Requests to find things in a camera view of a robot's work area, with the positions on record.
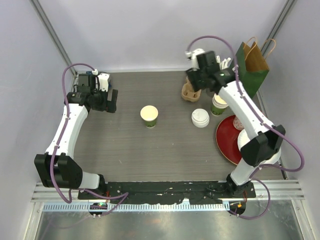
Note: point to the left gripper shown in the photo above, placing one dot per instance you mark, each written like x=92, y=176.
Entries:
x=109, y=106

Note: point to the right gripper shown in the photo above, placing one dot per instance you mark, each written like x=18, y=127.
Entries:
x=191, y=74

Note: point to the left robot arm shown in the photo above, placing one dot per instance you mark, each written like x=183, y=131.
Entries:
x=58, y=159

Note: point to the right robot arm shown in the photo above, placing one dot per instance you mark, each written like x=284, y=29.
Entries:
x=264, y=145

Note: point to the white wrapped straws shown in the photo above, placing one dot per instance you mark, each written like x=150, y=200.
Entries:
x=223, y=64

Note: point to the cardboard cup carrier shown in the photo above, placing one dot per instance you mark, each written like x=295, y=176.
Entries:
x=188, y=93

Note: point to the stack of green cups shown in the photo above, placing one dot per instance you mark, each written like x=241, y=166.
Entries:
x=218, y=105

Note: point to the stack of white lids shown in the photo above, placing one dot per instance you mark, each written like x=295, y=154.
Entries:
x=200, y=118

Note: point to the green paper bag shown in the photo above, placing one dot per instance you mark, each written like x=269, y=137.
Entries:
x=252, y=65

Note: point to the pink speckled mug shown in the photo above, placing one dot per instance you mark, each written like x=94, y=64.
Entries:
x=237, y=124

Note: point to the red round tray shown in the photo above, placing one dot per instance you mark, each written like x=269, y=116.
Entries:
x=226, y=137

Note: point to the white plate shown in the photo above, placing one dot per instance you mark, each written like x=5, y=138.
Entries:
x=244, y=139

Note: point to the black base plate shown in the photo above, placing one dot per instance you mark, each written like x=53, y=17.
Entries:
x=174, y=192

